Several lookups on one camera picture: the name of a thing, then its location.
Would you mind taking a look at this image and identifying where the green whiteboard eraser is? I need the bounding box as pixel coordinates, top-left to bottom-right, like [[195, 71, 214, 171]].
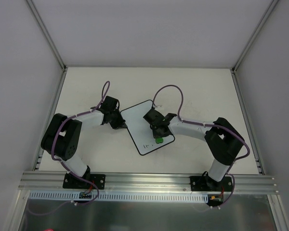
[[155, 138, 164, 144]]

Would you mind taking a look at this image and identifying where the small black-framed whiteboard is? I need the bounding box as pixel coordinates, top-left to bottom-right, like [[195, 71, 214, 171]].
[[120, 100, 175, 156]]

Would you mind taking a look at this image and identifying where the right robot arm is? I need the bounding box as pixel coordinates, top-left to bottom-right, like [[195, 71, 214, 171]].
[[143, 108, 246, 191]]

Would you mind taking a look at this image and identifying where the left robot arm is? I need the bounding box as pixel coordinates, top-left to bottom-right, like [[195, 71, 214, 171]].
[[41, 96, 127, 188]]

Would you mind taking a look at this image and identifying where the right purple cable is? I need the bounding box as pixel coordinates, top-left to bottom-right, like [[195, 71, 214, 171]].
[[153, 84, 250, 210]]

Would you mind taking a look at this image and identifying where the purple cable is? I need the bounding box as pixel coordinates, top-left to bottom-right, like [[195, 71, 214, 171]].
[[50, 81, 111, 167], [153, 84, 250, 210]]

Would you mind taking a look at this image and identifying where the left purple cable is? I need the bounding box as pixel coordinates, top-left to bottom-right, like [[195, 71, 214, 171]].
[[50, 81, 111, 167]]

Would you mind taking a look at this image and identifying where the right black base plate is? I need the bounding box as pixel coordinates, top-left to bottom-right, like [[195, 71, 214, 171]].
[[189, 174, 234, 192]]

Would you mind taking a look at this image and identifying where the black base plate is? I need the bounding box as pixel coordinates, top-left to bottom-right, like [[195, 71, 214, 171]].
[[189, 174, 234, 192], [62, 173, 106, 190]]

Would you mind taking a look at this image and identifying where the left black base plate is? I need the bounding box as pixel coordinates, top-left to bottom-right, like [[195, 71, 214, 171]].
[[62, 173, 106, 190]]

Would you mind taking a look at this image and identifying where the white slotted cable duct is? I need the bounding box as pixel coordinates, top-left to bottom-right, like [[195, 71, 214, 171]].
[[28, 191, 209, 204]]

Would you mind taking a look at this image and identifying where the right aluminium frame post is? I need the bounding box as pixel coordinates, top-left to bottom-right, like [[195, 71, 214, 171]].
[[231, 0, 280, 116]]

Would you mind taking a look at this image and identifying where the aluminium frame post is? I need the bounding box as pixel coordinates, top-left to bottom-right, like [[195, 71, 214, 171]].
[[231, 0, 280, 116], [26, 0, 67, 102]]

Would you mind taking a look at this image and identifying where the left aluminium frame post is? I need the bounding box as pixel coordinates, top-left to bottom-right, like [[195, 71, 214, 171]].
[[26, 0, 67, 102]]

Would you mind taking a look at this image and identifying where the aluminium mounting rail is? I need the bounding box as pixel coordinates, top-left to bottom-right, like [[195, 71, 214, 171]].
[[18, 171, 279, 195]]

